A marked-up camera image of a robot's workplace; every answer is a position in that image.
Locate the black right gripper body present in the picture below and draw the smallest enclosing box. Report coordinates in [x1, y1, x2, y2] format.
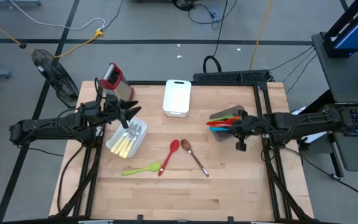
[233, 114, 264, 152]

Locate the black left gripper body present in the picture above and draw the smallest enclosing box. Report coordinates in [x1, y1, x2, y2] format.
[103, 94, 130, 129]

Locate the red utensil handle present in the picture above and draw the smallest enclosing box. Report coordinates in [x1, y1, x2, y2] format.
[206, 119, 239, 127]

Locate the red silicone spoon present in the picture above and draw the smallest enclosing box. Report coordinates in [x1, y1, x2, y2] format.
[157, 139, 181, 177]

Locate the light green silicone spoon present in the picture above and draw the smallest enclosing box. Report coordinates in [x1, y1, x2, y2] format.
[121, 161, 162, 177]

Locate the brown wooden spoon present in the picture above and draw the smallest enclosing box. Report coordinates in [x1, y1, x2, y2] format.
[180, 139, 210, 178]

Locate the steel box grater red trim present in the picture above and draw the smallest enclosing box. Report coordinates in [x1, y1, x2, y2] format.
[99, 62, 135, 110]

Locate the small white cutlery tray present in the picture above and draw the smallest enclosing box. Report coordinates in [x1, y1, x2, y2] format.
[105, 116, 149, 159]

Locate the grey translucent plastic bin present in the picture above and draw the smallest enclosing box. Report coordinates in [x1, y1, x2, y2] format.
[208, 105, 247, 142]

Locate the large white plastic bin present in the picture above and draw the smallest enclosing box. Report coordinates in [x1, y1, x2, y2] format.
[162, 79, 192, 118]

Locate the black perforated box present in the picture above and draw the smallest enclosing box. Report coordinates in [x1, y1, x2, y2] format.
[193, 69, 272, 83]

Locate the black floor fan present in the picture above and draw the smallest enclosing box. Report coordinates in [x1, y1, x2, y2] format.
[31, 49, 80, 109]

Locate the grey computer desk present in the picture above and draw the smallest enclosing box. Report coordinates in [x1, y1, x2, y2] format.
[311, 32, 358, 172]

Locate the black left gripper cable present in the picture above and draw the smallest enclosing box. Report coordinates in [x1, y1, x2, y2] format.
[94, 77, 105, 105]

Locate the black aluminium table frame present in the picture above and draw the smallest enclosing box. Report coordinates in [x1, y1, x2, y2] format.
[48, 80, 315, 224]

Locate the thin black cable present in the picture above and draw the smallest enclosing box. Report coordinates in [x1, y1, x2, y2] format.
[104, 0, 124, 29]
[286, 54, 319, 95]
[268, 45, 315, 72]
[282, 50, 316, 83]

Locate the thick black coiled cable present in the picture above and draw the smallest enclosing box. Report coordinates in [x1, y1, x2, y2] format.
[202, 0, 229, 75]

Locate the white floor cable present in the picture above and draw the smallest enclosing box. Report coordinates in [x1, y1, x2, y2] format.
[9, 0, 106, 32]

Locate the yellow floor cable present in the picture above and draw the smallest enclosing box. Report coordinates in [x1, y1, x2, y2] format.
[249, 0, 275, 70]

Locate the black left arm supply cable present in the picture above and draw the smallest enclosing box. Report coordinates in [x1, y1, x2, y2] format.
[57, 144, 85, 213]

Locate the black floor cable with connector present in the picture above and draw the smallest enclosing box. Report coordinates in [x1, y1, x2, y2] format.
[283, 146, 358, 203]

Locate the black floor cable bundle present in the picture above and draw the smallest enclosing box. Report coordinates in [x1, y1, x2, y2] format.
[172, 0, 239, 30]

